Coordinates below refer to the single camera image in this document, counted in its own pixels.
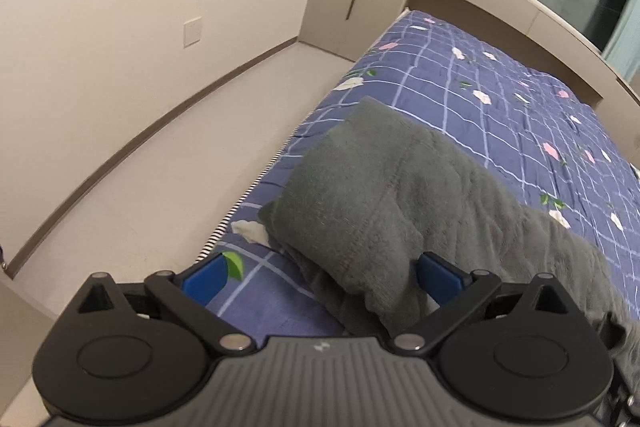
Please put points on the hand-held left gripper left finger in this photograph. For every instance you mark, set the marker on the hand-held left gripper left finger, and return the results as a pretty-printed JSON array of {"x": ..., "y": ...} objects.
[{"x": 205, "y": 279}]

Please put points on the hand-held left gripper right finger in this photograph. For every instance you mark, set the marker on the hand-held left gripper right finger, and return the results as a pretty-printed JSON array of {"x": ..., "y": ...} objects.
[{"x": 440, "y": 277}]

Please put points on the grey fleece blanket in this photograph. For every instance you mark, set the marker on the grey fleece blanket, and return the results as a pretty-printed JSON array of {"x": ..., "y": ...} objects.
[{"x": 400, "y": 197}]

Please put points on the striped mattress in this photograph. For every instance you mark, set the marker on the striped mattress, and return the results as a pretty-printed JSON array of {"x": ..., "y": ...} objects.
[{"x": 250, "y": 197}]

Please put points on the bed with purple floral sheet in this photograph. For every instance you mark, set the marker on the bed with purple floral sheet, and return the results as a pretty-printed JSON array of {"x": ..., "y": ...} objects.
[{"x": 500, "y": 107}]

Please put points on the beige window cabinet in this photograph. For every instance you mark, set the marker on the beige window cabinet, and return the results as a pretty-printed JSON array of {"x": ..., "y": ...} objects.
[{"x": 525, "y": 27}]

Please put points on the light blue curtain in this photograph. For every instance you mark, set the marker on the light blue curtain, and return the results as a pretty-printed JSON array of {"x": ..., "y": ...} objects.
[{"x": 624, "y": 44}]

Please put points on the white wall socket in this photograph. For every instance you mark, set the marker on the white wall socket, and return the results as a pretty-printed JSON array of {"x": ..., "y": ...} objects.
[{"x": 193, "y": 33}]

